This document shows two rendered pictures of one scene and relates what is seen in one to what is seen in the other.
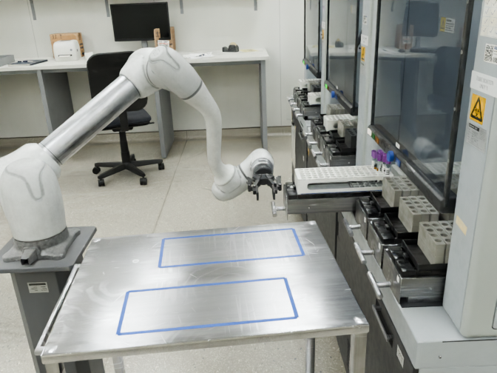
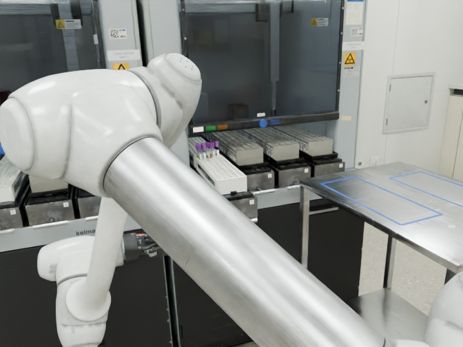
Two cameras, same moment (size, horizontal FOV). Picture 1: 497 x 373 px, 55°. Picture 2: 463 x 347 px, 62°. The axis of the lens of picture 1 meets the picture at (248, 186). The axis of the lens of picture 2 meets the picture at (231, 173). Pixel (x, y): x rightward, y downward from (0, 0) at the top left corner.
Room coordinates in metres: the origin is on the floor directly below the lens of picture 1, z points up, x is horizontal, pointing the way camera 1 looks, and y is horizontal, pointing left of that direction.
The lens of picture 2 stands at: (1.77, 0.93, 1.26)
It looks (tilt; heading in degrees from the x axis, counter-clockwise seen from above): 18 degrees down; 252
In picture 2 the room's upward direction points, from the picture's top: 2 degrees counter-clockwise
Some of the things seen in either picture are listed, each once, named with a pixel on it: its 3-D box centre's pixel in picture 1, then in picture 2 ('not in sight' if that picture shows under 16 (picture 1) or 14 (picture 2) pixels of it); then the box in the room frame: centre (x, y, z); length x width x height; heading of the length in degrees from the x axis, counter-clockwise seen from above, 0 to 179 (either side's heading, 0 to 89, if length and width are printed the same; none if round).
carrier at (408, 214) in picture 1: (409, 215); (284, 151); (1.12, -0.41, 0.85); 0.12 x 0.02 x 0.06; 179
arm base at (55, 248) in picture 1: (39, 240); not in sight; (1.30, 0.64, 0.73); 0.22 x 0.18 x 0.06; 0
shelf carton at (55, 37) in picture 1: (67, 45); not in sight; (4.82, 1.68, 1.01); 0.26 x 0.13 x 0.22; 90
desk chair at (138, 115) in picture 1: (122, 115); not in sight; (3.87, 1.01, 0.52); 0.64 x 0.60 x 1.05; 20
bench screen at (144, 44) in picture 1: (142, 29); not in sight; (4.72, 0.93, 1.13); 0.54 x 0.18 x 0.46; 84
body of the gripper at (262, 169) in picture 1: (263, 177); (140, 245); (1.73, -0.06, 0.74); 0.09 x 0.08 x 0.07; 0
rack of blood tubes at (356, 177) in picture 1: (342, 180); (219, 174); (1.43, -0.30, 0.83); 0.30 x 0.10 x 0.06; 90
